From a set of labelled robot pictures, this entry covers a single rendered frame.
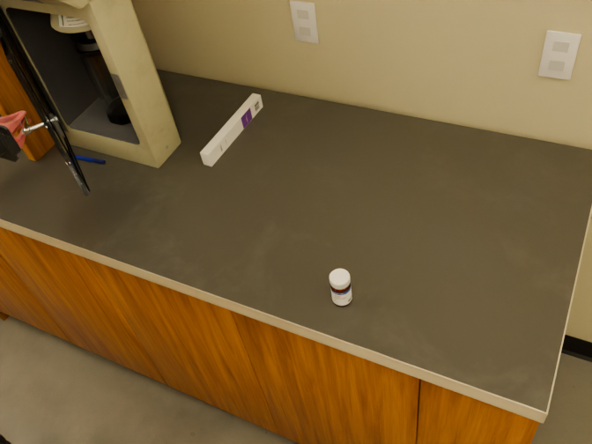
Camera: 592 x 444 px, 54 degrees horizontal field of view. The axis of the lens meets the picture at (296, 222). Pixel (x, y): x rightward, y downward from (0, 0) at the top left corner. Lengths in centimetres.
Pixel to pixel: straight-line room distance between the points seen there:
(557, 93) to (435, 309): 62
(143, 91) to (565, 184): 102
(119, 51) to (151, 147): 27
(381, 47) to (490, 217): 52
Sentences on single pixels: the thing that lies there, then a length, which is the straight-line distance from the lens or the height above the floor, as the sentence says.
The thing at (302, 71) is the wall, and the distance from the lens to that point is 171.
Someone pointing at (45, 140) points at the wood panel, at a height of 97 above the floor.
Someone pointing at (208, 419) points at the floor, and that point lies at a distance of 219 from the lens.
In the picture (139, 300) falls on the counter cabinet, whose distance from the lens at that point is 163.
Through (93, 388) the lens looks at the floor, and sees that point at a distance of 241.
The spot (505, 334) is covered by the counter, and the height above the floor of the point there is 94.
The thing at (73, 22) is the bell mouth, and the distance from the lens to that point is 147.
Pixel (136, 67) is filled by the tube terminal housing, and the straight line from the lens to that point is 147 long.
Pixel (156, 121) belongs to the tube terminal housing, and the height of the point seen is 106.
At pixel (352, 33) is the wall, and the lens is 157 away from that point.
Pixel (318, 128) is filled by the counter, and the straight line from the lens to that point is 159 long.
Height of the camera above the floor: 194
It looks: 48 degrees down
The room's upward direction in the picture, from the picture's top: 11 degrees counter-clockwise
